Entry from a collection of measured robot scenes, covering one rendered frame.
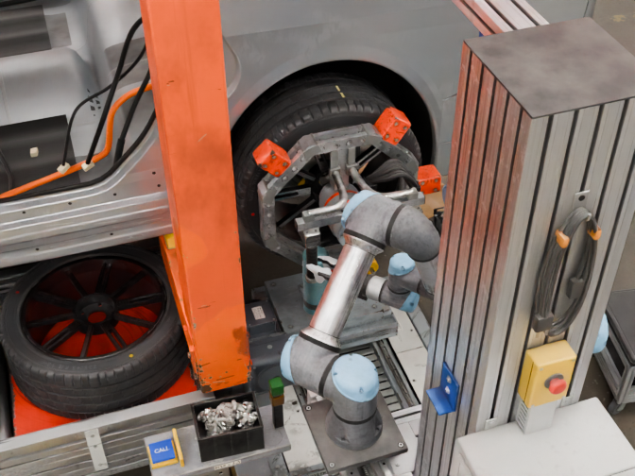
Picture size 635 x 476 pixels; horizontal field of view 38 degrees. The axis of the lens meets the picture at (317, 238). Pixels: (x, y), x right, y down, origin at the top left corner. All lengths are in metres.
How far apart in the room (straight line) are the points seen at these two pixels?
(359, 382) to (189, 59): 0.88
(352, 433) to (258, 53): 1.17
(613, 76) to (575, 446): 0.81
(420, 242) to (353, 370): 0.37
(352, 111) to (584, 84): 1.52
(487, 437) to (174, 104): 1.04
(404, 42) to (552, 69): 1.46
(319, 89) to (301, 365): 1.04
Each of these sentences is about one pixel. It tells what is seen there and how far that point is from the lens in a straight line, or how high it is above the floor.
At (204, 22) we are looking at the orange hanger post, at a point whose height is 1.81.
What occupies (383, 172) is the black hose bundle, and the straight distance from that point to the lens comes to 2.96.
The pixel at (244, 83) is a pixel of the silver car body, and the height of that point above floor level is 1.29.
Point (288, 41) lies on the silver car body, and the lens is 2.86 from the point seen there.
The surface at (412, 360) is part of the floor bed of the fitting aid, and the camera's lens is 3.65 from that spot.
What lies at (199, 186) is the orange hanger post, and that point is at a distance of 2.41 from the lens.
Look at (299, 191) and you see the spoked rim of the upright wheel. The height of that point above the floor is 0.86.
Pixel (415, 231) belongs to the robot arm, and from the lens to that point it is 2.35.
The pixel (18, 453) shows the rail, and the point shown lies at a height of 0.36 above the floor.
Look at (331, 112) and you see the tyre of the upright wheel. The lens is 2.97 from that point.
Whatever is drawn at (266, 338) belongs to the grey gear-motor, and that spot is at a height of 0.40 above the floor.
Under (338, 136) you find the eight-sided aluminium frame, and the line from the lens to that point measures 2.97.
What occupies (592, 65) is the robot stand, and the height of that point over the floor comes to 2.03.
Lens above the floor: 2.84
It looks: 42 degrees down
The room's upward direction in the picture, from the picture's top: straight up
